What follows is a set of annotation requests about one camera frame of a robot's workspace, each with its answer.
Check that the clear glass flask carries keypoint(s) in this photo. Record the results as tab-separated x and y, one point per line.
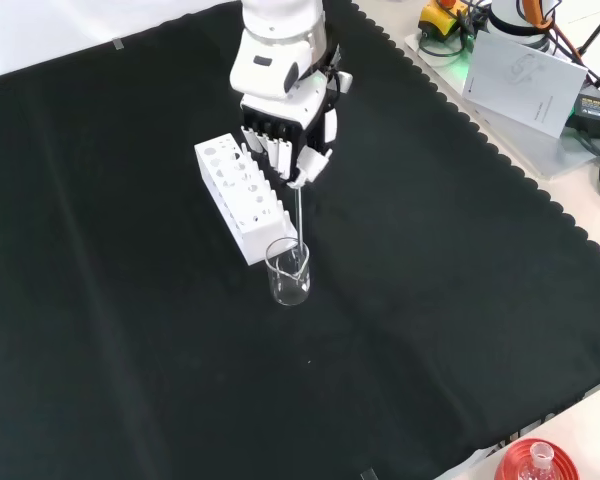
540	460

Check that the small clear glass beaker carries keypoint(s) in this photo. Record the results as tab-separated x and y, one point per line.
290	295

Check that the pale board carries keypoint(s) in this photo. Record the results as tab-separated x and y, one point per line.
530	150

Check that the white paper booklet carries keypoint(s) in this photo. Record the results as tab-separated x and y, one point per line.
525	85

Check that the black power adapter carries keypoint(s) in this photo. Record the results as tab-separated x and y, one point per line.
597	112

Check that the clear glass rod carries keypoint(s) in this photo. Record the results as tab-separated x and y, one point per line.
298	215

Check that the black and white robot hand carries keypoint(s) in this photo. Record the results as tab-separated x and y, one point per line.
275	75

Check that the white test tube rack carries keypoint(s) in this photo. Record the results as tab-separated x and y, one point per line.
260	240

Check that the yellow stop button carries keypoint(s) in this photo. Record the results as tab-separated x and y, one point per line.
437	22

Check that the black bench cloth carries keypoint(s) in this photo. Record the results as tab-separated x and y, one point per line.
130	300

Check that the clear cloth clip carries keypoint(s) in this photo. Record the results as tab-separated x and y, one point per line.
368	475
118	44

